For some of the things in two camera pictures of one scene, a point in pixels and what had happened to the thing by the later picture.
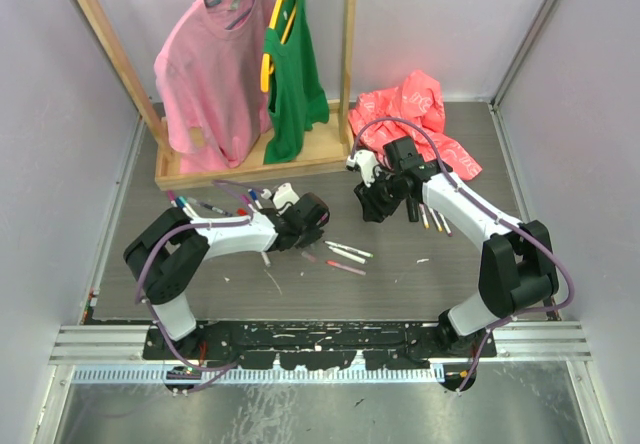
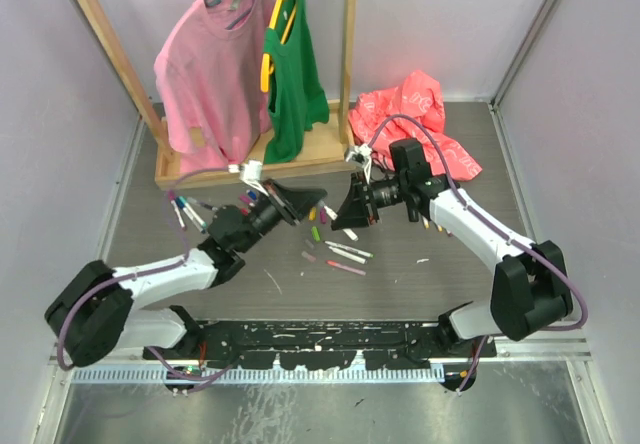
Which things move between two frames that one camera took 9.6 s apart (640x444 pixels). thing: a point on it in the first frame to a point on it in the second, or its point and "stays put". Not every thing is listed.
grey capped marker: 265,259 to 334,216
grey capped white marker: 348,255 stays put
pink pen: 346,267 stays put
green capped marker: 349,249 stays put
